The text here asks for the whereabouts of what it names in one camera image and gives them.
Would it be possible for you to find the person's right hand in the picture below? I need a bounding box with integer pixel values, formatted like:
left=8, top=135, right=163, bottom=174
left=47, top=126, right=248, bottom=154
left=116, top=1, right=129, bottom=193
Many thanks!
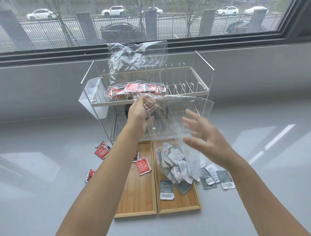
left=181, top=109, right=235, bottom=172

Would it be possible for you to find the person's left hand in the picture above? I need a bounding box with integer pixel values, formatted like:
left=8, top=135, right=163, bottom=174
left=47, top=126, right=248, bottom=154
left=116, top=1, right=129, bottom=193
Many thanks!
left=126, top=94, right=158, bottom=141

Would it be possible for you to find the pile of grey sachets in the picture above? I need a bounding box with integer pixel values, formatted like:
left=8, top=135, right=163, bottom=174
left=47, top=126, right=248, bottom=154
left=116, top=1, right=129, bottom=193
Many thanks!
left=155, top=142, right=201, bottom=189

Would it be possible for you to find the clear plastic bag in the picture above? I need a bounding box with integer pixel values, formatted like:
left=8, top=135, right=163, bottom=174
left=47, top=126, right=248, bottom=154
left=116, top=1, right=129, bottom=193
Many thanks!
left=107, top=40, right=168, bottom=100
left=135, top=93, right=215, bottom=193

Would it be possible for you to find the wooden tray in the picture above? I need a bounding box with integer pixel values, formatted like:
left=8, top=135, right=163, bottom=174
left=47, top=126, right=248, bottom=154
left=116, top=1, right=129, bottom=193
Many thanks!
left=152, top=138, right=202, bottom=215
left=114, top=140, right=158, bottom=218

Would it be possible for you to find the person's right forearm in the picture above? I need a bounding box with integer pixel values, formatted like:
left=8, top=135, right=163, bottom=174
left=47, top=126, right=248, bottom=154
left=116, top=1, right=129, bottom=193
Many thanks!
left=222, top=154, right=311, bottom=236

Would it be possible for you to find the person's left forearm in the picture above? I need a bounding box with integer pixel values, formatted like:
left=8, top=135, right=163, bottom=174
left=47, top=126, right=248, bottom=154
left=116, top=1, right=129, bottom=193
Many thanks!
left=56, top=126, right=146, bottom=236

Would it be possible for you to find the black box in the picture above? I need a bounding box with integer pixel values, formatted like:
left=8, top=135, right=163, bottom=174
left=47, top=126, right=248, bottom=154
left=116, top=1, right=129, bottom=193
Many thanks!
left=124, top=103, right=170, bottom=121

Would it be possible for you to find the white plastic cutlery holder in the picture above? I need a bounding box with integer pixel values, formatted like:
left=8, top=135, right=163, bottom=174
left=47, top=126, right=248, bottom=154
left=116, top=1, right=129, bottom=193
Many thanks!
left=78, top=77, right=110, bottom=120

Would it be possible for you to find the black sedan car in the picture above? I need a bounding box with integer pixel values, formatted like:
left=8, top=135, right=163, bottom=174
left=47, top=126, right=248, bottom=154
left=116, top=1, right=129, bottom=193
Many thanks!
left=99, top=22, right=146, bottom=42

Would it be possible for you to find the black fence with grey pillars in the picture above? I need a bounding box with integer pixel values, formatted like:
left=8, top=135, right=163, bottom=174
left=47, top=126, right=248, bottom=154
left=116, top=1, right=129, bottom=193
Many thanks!
left=0, top=9, right=282, bottom=50

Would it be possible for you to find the white sedan car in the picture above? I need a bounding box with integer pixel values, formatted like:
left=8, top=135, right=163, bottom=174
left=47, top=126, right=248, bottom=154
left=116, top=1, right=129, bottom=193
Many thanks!
left=215, top=6, right=239, bottom=16
left=26, top=9, right=58, bottom=21
left=142, top=6, right=164, bottom=18

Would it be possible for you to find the white suv car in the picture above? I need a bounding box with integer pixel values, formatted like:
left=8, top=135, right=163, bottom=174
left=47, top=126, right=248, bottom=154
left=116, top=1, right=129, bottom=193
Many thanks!
left=101, top=6, right=126, bottom=17

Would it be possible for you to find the white covered car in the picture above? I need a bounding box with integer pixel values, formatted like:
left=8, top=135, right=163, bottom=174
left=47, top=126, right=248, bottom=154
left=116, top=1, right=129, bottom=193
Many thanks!
left=243, top=6, right=269, bottom=15

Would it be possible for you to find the white wire dish rack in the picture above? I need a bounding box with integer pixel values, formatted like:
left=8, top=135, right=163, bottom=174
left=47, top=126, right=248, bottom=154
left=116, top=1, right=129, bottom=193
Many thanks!
left=80, top=50, right=215, bottom=146

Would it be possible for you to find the dark window frame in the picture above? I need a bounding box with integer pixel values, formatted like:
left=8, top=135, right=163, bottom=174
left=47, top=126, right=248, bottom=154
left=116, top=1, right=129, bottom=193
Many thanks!
left=0, top=0, right=311, bottom=67

